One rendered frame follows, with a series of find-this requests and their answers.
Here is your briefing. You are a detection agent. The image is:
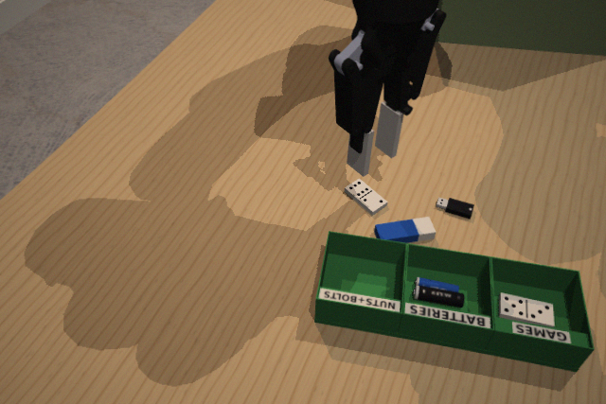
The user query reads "black aa battery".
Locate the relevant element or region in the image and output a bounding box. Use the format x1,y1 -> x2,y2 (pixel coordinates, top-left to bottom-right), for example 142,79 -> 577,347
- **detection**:
414,286 -> 464,307

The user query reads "white domino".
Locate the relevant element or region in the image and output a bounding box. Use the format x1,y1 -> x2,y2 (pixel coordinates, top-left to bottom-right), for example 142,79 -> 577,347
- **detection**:
499,293 -> 554,327
345,178 -> 388,215

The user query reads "black usb stick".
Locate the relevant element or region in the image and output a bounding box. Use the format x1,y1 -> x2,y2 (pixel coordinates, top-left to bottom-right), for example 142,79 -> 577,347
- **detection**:
437,198 -> 474,220

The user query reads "blue and white eraser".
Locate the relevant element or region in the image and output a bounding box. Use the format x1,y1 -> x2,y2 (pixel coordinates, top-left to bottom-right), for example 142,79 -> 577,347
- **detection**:
374,217 -> 436,243

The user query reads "blue battery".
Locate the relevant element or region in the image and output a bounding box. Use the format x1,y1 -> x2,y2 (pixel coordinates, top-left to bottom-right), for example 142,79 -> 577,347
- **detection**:
416,277 -> 459,292

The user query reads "green three-compartment bin rack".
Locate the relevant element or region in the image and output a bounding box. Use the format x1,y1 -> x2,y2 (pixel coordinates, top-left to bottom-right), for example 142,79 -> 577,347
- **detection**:
314,232 -> 595,372

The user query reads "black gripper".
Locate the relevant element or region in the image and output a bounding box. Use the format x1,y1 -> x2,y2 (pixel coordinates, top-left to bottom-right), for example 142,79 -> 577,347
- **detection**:
329,0 -> 446,177

